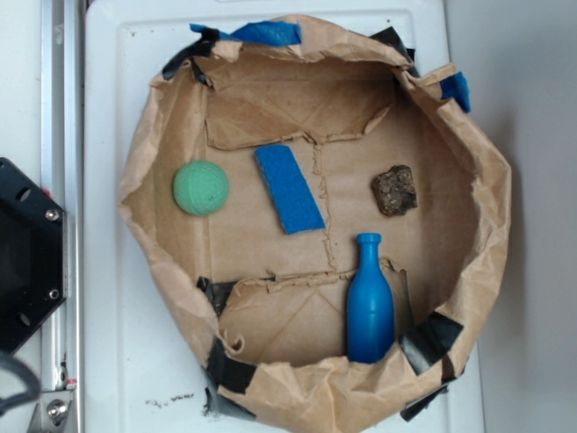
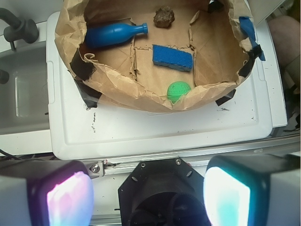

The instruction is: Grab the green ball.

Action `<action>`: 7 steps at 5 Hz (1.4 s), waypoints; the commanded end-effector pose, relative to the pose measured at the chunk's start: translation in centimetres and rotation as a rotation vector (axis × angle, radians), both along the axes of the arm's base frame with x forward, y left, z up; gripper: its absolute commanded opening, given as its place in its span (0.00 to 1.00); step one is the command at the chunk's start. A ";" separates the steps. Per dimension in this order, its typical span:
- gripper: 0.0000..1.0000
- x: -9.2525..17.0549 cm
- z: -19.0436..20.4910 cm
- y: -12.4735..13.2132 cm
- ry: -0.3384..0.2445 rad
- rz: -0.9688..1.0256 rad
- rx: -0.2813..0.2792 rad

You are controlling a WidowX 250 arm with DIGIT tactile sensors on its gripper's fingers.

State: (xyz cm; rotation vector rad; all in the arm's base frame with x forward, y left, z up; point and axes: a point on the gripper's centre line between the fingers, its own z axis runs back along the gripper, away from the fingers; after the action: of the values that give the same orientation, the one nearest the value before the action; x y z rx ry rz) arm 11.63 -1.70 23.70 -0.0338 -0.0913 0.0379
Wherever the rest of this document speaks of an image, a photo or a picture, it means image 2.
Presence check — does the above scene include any black octagonal mount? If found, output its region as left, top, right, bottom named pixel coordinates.
left=118, top=158, right=211, bottom=226

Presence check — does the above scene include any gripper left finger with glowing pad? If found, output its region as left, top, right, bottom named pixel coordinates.
left=0, top=160, right=94, bottom=226

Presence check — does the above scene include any brown rock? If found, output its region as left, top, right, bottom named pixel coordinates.
left=153, top=6, right=175, bottom=28

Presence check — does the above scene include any white toy sink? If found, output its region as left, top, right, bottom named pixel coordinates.
left=0, top=22, right=52, bottom=155

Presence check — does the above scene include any aluminium frame rail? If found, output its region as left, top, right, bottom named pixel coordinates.
left=83, top=134, right=301, bottom=177

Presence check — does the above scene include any blue plastic bottle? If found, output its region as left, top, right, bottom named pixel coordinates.
left=85, top=23, right=148, bottom=48

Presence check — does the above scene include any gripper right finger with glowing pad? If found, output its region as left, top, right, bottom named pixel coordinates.
left=203, top=154, right=301, bottom=226

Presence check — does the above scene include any green dimpled ball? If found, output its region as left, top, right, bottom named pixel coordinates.
left=166, top=81, right=191, bottom=104

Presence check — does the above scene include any black tape piece right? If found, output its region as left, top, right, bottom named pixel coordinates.
left=238, top=45, right=263, bottom=78

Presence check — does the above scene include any white plastic bin lid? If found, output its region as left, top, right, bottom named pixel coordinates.
left=46, top=12, right=287, bottom=160

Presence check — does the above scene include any brown paper bag tray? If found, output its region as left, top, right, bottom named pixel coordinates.
left=55, top=0, right=253, bottom=113

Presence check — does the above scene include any blue tape strip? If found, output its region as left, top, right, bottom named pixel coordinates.
left=238, top=16, right=266, bottom=61

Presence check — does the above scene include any blue sponge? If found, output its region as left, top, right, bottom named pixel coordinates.
left=152, top=45, right=193, bottom=72

